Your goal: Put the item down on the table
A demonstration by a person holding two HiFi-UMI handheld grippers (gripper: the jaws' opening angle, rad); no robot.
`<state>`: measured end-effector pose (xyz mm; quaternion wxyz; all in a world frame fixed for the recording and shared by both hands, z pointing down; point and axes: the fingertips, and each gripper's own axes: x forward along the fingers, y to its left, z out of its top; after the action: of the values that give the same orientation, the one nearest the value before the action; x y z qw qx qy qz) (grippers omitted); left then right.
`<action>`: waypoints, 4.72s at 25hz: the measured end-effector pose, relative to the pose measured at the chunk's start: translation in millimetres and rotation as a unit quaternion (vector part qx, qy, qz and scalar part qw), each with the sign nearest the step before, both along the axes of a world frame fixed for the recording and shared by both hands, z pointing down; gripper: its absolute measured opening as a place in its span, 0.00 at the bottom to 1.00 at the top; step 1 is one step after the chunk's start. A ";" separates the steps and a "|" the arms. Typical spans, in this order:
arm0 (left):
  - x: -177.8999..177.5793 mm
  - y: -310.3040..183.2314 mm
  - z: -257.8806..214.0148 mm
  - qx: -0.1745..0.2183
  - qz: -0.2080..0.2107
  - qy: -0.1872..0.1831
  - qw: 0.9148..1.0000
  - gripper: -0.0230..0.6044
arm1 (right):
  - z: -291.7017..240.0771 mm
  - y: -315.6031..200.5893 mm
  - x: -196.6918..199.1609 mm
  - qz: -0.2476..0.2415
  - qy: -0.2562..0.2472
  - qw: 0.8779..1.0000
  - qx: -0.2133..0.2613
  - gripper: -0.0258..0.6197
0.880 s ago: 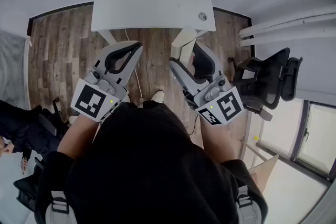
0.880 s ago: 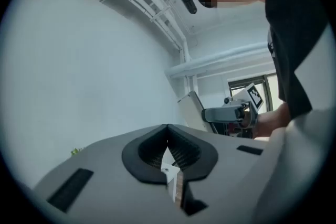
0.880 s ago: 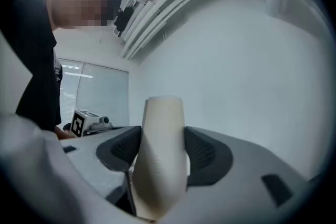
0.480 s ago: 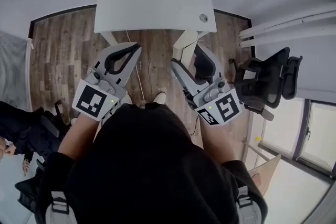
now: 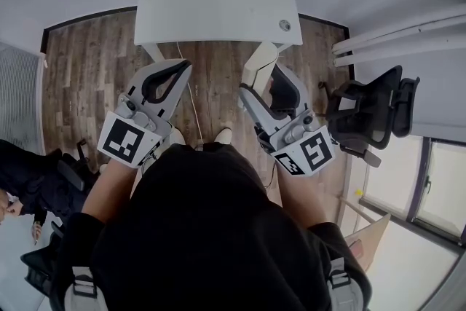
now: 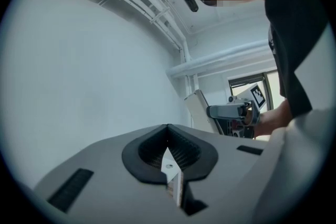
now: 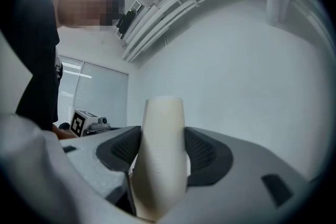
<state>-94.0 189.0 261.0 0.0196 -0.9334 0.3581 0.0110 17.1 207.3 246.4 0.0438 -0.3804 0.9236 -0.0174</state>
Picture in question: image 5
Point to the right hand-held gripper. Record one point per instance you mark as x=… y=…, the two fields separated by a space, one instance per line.
x=302 y=142

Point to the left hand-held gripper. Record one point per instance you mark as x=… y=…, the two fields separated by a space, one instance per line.
x=127 y=136

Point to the cream white object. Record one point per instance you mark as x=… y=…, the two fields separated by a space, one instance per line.
x=260 y=62

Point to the person's right forearm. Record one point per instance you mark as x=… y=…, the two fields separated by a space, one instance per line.
x=302 y=200

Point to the person's left forearm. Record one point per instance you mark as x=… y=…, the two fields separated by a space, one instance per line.
x=109 y=189

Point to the white table leg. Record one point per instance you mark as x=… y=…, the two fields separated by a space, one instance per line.
x=154 y=52

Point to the person's white shoe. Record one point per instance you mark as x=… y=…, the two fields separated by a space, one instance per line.
x=176 y=136
x=224 y=135

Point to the black mesh office chair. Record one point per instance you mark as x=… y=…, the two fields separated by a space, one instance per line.
x=69 y=171
x=375 y=113

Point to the small yellow object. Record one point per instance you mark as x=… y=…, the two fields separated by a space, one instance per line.
x=358 y=192

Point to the person's black shirt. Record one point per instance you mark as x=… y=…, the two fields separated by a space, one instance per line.
x=204 y=229

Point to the striped frosted glass partition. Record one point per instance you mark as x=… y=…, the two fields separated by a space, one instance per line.
x=18 y=98

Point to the wooden board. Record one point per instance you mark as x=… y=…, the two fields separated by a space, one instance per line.
x=371 y=236

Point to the dark framed window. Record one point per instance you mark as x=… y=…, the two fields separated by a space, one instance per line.
x=429 y=185

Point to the white wall pipe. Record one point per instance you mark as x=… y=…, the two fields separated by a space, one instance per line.
x=400 y=51
x=400 y=33

